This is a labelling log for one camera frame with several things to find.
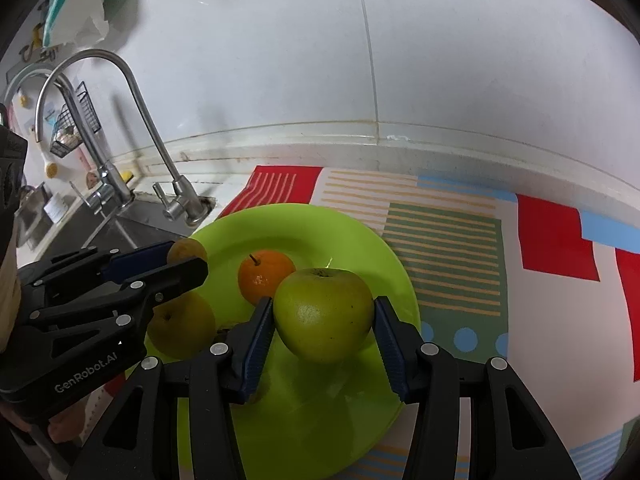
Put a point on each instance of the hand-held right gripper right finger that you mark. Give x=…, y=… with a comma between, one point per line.
x=391, y=352

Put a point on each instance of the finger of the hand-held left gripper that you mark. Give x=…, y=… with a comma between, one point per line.
x=170, y=275
x=135, y=260

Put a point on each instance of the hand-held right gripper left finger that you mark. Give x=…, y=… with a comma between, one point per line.
x=257, y=347

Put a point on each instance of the brown kiwi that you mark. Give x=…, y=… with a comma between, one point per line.
x=192, y=250

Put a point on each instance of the yellow apple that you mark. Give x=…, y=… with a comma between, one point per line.
x=185, y=325

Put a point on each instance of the orange tangerine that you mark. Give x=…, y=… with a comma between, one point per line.
x=260, y=277

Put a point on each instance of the green apple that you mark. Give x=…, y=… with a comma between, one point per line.
x=325, y=315

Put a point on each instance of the green plate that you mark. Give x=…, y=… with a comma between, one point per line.
x=325, y=410

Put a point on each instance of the person's left hand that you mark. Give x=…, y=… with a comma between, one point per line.
x=65, y=425

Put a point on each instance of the stainless steel sink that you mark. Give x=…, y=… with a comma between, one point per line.
x=125, y=230

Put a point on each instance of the yellow sponge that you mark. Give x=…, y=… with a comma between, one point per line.
x=126, y=177

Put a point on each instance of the large chrome faucet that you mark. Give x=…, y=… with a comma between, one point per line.
x=107, y=180

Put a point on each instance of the small pink object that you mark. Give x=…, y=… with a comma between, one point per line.
x=93, y=178

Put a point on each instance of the white cup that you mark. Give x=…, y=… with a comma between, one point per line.
x=55, y=209

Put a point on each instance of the colourful patchwork tablecloth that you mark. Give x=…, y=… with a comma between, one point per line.
x=450, y=260

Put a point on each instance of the dish brush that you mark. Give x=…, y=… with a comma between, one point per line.
x=51, y=170

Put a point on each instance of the thin gooseneck faucet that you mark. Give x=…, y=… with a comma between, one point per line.
x=150, y=125

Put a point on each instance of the brass wall hooks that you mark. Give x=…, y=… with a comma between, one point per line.
x=35, y=45

